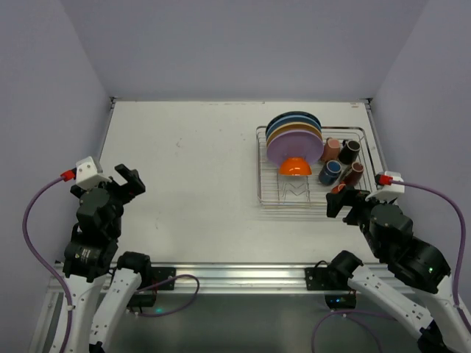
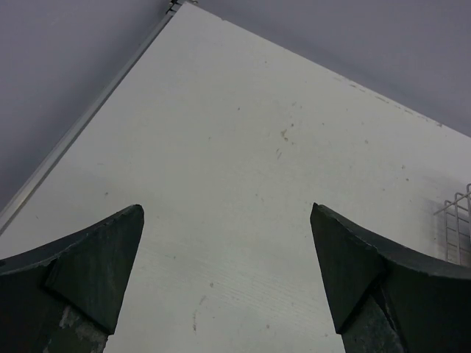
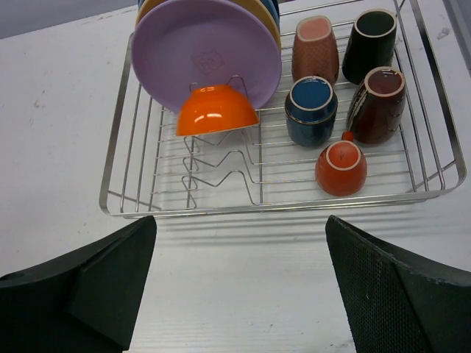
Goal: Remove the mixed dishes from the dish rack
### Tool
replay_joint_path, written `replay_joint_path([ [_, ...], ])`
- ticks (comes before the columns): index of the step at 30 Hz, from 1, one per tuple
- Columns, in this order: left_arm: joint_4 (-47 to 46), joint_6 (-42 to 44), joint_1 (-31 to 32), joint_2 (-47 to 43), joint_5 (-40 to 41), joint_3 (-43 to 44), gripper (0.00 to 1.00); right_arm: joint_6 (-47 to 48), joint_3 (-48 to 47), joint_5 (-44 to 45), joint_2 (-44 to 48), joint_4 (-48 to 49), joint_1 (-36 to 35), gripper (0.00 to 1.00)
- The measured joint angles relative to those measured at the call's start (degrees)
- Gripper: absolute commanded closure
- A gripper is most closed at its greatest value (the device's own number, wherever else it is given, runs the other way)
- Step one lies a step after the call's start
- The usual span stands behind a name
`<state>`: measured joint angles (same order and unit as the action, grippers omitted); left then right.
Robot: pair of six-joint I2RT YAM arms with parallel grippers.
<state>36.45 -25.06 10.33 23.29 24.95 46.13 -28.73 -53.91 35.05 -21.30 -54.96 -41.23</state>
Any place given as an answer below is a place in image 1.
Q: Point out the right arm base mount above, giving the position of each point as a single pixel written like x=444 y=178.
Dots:
x=337 y=295

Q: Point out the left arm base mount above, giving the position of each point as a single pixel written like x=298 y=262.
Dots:
x=147 y=299

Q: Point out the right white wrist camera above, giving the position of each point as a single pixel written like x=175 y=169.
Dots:
x=389 y=187

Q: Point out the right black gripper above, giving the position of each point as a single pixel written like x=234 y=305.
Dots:
x=348 y=202

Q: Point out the orange bowl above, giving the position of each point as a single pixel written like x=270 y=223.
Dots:
x=295 y=166

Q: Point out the aluminium mounting rail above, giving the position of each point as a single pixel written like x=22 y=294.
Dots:
x=245 y=278

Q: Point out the orange mug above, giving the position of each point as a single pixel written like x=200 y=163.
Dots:
x=337 y=189

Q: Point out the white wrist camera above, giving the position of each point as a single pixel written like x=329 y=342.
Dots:
x=389 y=187
x=87 y=174

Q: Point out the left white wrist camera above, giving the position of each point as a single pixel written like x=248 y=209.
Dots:
x=87 y=174

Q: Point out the pink mug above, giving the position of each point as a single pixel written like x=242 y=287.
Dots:
x=331 y=151

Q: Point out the yellow plate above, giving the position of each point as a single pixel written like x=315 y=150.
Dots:
x=293 y=127

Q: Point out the dark teal plate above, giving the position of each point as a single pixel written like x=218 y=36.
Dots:
x=293 y=113

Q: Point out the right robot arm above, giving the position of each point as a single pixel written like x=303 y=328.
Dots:
x=440 y=322

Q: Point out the light blue plate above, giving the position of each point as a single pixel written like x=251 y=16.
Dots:
x=293 y=119

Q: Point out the purple plate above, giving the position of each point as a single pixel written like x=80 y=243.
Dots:
x=296 y=143

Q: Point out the black mug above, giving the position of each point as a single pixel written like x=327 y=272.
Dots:
x=349 y=152

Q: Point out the wire dish rack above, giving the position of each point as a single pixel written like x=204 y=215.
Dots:
x=307 y=192

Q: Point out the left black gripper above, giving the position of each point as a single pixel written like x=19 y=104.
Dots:
x=120 y=187

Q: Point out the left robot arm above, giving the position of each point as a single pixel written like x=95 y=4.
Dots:
x=88 y=320

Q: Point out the maroon mug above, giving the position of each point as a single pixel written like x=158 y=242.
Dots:
x=353 y=174

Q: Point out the blue mug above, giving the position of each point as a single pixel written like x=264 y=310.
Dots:
x=329 y=173

